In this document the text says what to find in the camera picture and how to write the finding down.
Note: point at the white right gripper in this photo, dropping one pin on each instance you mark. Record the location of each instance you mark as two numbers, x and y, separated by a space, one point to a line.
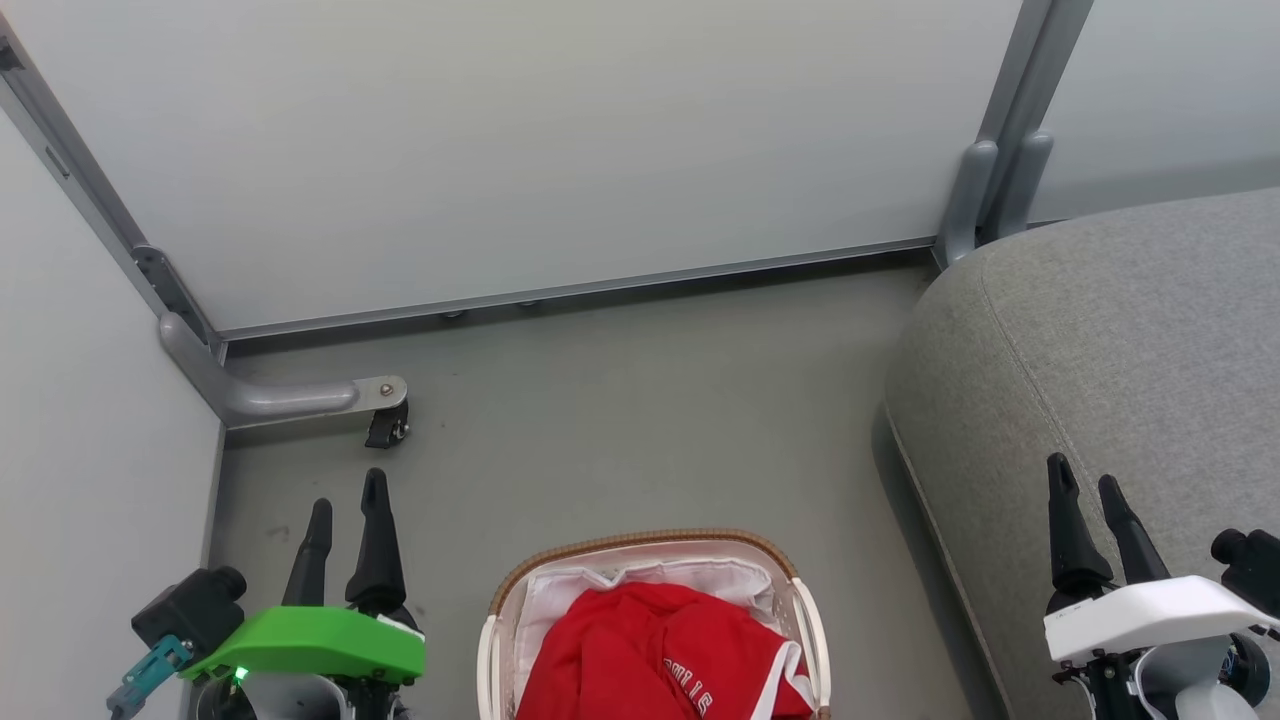
1150 615

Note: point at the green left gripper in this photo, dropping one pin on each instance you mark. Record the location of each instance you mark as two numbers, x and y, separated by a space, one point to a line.
310 642

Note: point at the red and white jersey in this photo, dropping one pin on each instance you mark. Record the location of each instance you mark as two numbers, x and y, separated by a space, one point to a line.
620 650

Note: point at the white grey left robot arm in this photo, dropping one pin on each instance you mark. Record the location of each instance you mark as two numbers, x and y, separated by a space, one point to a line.
290 700

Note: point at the grey fabric sofa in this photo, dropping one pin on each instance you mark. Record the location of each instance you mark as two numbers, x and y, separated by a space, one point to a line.
1100 350

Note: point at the black caster wheel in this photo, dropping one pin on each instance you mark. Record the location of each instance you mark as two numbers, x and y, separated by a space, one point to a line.
386 428

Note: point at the grey metal partition foot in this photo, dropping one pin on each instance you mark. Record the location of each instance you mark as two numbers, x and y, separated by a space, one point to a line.
280 400

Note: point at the woven brown laundry basket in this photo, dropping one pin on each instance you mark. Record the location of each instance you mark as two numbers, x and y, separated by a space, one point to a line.
640 538

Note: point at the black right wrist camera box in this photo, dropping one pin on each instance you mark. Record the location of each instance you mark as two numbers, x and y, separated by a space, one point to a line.
1255 570

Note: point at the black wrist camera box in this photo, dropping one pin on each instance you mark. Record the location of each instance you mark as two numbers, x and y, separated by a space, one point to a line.
190 610
1255 570

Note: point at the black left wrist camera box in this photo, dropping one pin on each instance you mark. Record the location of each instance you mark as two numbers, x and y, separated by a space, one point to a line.
190 610

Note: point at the teal left camera connector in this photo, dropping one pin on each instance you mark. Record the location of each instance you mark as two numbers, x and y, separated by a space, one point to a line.
150 675

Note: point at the grey partition base rail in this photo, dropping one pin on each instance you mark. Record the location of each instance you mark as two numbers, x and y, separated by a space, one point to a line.
600 288

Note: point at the grey partition post with brackets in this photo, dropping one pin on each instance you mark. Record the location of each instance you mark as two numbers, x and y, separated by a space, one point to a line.
1010 120

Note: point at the grey slanted partition post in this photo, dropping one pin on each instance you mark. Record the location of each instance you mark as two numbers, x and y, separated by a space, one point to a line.
80 180

